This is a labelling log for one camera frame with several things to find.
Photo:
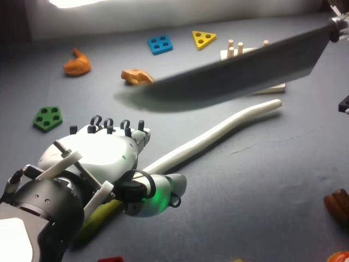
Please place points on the orange toy chicken wing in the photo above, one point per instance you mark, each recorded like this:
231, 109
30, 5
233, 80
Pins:
136, 77

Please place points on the round orange toy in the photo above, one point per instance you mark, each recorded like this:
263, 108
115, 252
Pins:
339, 257

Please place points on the blue square block four holes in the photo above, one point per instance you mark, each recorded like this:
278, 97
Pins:
160, 45

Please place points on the white and green leek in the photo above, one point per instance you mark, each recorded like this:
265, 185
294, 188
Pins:
207, 134

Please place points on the orange toy chicken drumstick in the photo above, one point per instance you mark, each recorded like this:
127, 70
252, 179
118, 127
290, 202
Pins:
77, 66

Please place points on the brown toy food piece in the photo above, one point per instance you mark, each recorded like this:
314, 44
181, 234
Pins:
338, 207

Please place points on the yellow triangle block three holes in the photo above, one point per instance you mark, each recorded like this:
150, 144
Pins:
203, 41

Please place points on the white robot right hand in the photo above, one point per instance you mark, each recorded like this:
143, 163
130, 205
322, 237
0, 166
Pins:
344, 26

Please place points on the red hexagon block with holes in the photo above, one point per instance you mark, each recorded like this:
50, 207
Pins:
110, 259

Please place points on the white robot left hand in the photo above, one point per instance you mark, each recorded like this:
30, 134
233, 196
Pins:
103, 152

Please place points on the grey table cloth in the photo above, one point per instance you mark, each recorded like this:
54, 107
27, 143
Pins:
245, 191

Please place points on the wooden peg board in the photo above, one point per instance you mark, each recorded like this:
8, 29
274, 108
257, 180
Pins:
275, 88

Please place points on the green pentagon block with holes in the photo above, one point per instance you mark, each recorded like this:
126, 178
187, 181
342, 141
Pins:
47, 120

